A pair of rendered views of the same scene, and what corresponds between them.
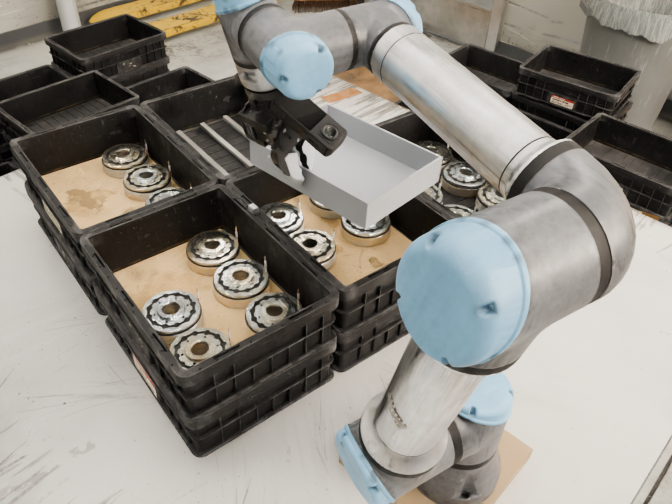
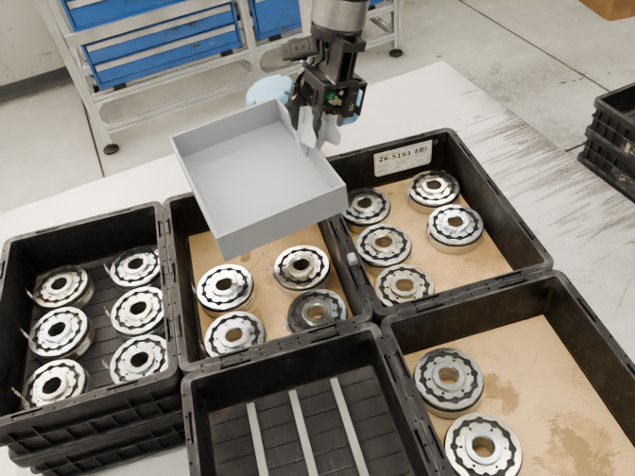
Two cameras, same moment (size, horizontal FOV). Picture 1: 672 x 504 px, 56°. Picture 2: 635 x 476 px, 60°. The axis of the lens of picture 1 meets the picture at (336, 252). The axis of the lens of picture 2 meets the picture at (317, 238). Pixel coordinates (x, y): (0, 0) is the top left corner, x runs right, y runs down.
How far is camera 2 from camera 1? 155 cm
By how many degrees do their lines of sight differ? 88
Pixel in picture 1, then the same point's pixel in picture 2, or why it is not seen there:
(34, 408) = (580, 271)
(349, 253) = (263, 271)
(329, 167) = (267, 186)
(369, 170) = (231, 177)
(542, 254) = not seen: outside the picture
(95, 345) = not seen: hidden behind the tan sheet
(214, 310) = (415, 238)
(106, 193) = (549, 462)
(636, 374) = (113, 198)
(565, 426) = not seen: hidden behind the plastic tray
